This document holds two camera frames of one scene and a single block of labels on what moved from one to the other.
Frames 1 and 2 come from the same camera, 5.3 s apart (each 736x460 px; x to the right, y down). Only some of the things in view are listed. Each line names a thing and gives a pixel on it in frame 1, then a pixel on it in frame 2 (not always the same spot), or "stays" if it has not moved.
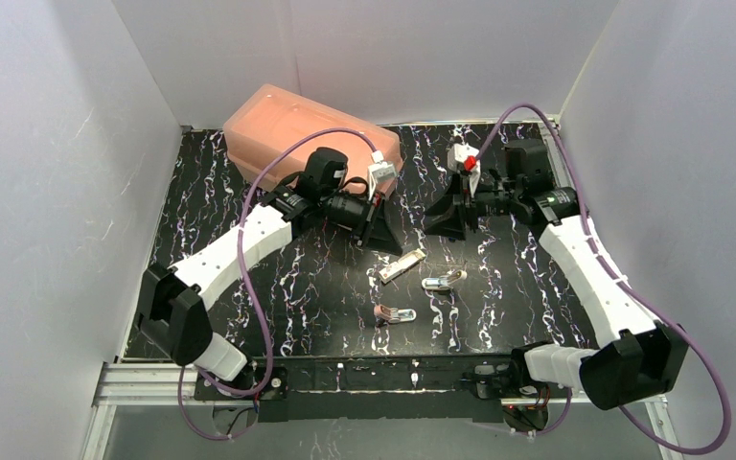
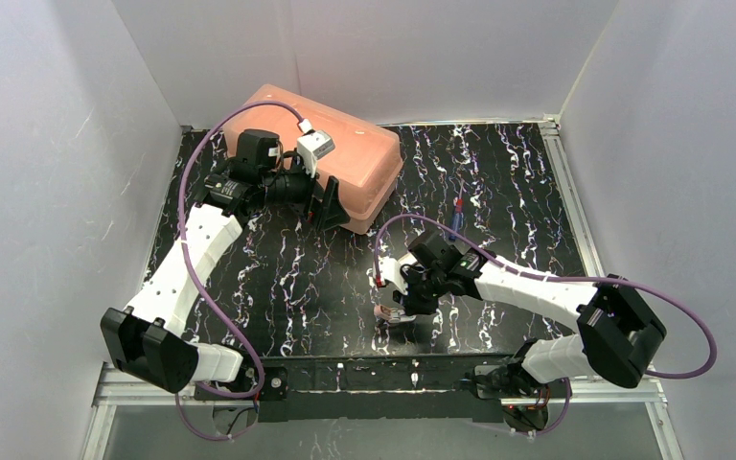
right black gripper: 467,204 to 407,303
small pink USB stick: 394,314 stays
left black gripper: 371,220 to 316,198
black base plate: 378,387 stays
